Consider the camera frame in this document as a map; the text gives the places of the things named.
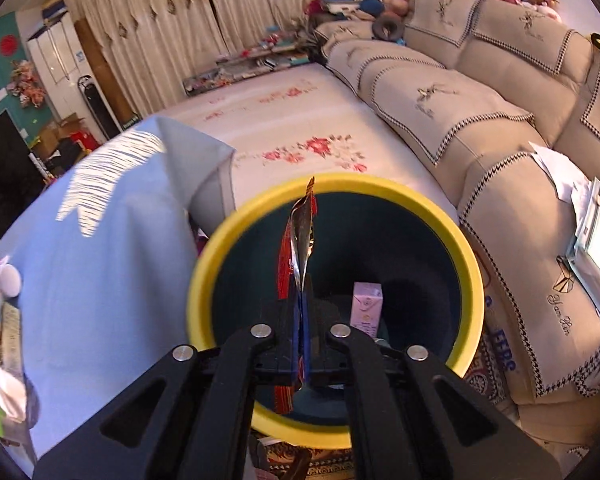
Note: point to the blue tablecloth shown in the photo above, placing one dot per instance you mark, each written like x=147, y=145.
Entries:
x=105, y=285

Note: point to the open cardboard boxes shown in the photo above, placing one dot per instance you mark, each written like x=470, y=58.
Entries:
x=62, y=135

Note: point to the large black television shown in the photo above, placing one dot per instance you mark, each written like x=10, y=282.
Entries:
x=5, y=170

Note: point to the red silver snack wrapper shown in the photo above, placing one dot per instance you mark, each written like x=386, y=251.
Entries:
x=300, y=240

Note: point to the beige floral mat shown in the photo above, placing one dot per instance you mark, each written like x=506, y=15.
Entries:
x=290, y=110

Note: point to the black tower fan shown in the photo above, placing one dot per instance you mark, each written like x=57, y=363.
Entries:
x=97, y=110

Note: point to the purple drink carton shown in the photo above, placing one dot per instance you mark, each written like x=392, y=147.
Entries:
x=365, y=310

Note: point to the cream patterned curtains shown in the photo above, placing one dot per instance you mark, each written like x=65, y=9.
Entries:
x=155, y=35

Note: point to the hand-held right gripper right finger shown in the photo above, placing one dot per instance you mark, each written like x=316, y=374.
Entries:
x=322, y=345

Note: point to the red round wall decoration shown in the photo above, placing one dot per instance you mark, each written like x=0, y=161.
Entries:
x=9, y=45

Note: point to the beige covered sofa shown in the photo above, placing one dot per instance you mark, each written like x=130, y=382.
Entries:
x=430, y=95

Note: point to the boxes atop air conditioner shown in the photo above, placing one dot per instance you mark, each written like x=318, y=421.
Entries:
x=55, y=9

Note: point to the white crumpled paper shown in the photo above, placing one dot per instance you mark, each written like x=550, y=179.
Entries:
x=0, y=385

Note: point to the grey neck pillow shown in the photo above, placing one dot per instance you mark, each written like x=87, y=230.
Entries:
x=387, y=27

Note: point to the small green box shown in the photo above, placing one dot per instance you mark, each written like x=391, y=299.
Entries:
x=130, y=120

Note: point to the white standing air conditioner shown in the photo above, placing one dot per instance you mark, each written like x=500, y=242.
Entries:
x=55, y=55

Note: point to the brown tall board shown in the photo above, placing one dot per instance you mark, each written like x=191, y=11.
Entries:
x=105, y=75

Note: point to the pile of white papers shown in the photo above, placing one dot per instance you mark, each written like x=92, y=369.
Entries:
x=590, y=220

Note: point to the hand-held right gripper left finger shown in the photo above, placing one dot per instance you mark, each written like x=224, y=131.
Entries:
x=280, y=345

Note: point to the artificial flower decoration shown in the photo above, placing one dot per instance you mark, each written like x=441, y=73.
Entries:
x=27, y=85

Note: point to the cluttered low glass table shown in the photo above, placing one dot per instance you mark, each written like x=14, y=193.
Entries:
x=250, y=65

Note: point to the yellow rimmed green bin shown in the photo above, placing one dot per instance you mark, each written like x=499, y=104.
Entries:
x=410, y=260

